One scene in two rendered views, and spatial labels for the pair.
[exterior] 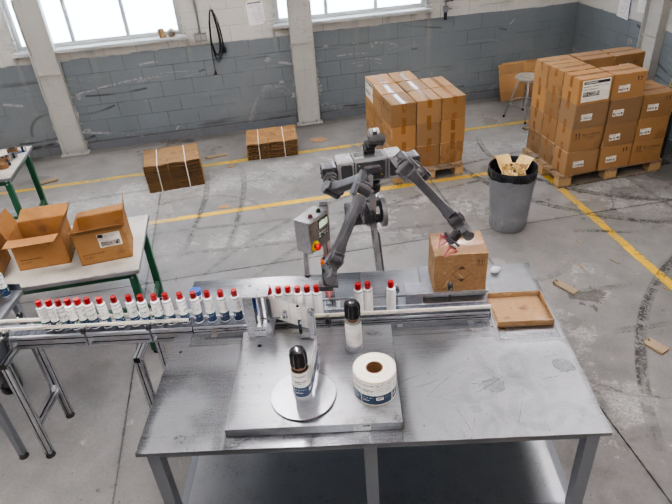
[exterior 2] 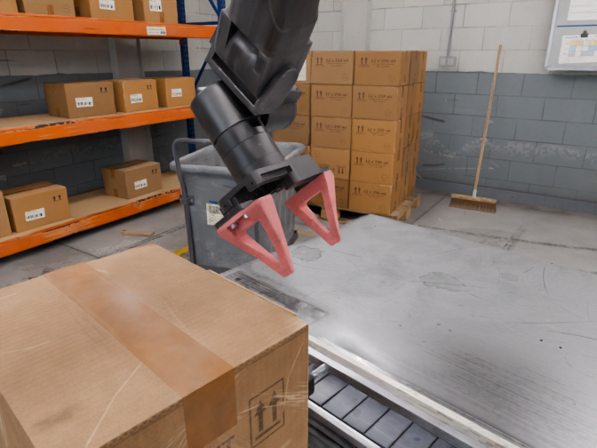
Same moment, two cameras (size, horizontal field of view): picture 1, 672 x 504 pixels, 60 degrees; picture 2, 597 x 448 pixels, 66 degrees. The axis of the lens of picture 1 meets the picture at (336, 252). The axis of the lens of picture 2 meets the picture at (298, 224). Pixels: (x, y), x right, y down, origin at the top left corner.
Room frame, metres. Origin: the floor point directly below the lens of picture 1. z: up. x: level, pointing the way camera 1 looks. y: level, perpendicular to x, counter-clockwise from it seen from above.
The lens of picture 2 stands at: (2.99, -0.30, 1.37)
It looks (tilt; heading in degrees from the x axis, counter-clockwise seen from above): 20 degrees down; 221
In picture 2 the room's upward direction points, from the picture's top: straight up
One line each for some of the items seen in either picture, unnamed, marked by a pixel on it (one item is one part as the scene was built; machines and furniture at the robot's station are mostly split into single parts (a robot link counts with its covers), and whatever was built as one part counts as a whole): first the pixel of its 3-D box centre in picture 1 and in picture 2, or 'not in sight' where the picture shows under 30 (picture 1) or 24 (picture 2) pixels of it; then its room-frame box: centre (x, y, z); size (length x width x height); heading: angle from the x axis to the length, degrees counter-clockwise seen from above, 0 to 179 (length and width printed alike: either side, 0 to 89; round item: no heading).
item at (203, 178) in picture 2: not in sight; (243, 204); (1.14, -2.38, 0.48); 0.89 x 0.63 x 0.96; 27
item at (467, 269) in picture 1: (456, 262); (137, 418); (2.80, -0.70, 0.99); 0.30 x 0.24 x 0.27; 87
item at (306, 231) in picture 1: (312, 230); not in sight; (2.64, 0.11, 1.38); 0.17 x 0.10 x 0.19; 143
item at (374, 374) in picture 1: (374, 378); not in sight; (1.96, -0.13, 0.95); 0.20 x 0.20 x 0.14
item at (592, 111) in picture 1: (596, 115); not in sight; (5.90, -2.89, 0.57); 1.20 x 0.85 x 1.14; 100
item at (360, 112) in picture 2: not in sight; (348, 134); (-0.39, -2.66, 0.70); 1.20 x 0.82 x 1.39; 104
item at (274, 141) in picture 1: (271, 142); not in sight; (7.07, 0.70, 0.11); 0.65 x 0.54 x 0.22; 95
